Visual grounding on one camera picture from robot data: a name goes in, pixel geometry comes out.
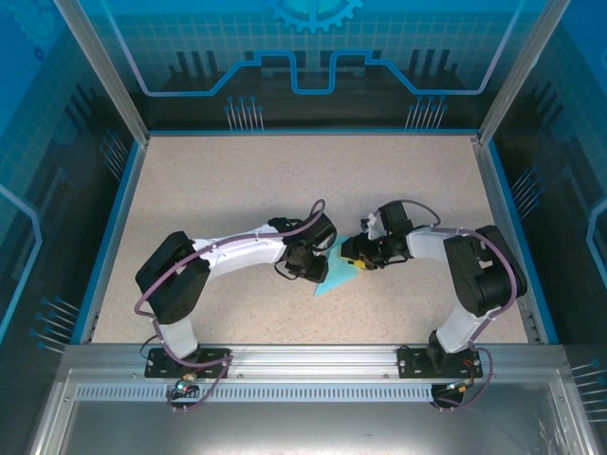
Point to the light blue cloth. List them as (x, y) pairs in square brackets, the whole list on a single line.
[(339, 277)]

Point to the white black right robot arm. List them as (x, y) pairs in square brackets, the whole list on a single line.
[(427, 244)]

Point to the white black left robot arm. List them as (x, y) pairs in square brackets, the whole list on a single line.
[(246, 253)]

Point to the yellow power connector green light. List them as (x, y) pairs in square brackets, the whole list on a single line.
[(457, 387), (182, 386)]

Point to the grey metal tray panel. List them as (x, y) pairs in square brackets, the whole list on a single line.
[(308, 426)]

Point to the long aluminium mounting rail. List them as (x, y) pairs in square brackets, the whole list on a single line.
[(313, 360)]

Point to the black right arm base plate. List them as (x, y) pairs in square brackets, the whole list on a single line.
[(408, 362)]

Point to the aluminium side rail blue edge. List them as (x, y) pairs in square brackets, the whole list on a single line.
[(114, 237), (512, 237)]

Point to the thin aluminium table-edge rail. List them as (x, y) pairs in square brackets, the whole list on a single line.
[(313, 134)]

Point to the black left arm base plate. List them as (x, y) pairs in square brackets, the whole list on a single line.
[(152, 371)]

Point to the aluminium frame post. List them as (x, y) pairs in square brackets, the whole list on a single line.
[(106, 71), (525, 61)]

